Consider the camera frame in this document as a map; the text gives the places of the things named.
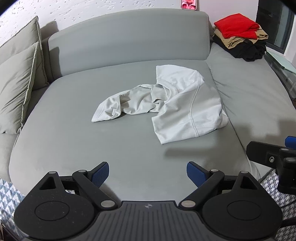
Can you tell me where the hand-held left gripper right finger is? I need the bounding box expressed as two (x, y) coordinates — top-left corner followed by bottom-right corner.
(186, 161), (262, 210)

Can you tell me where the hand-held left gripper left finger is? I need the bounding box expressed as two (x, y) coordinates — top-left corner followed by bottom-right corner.
(38, 161), (116, 210)

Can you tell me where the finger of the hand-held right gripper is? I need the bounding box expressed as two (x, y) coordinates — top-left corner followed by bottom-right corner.
(246, 141), (296, 193)
(285, 136), (296, 149)

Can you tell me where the white t-shirt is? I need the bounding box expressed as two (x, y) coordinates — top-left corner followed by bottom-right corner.
(91, 65), (229, 145)

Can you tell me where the grey sofa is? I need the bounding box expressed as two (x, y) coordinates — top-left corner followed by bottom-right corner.
(0, 10), (296, 205)

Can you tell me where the blue white patterned rug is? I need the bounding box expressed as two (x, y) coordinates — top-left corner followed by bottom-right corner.
(0, 169), (296, 234)

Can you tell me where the glass side table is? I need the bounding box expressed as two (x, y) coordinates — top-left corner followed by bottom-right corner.
(264, 50), (296, 100)

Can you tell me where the folded black garment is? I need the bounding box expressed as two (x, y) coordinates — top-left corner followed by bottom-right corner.
(212, 35), (267, 62)

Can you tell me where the dark framed window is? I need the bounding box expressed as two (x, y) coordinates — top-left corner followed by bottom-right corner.
(256, 0), (296, 54)

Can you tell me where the small grey cushion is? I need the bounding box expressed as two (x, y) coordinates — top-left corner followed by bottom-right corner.
(0, 42), (40, 135)

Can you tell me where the folded red garment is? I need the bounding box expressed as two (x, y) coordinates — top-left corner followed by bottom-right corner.
(214, 13), (260, 39)

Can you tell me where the large grey cushion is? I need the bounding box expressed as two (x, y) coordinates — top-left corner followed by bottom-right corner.
(0, 16), (50, 90)

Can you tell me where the pink phone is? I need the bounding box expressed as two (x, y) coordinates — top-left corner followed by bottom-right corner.
(181, 0), (198, 11)

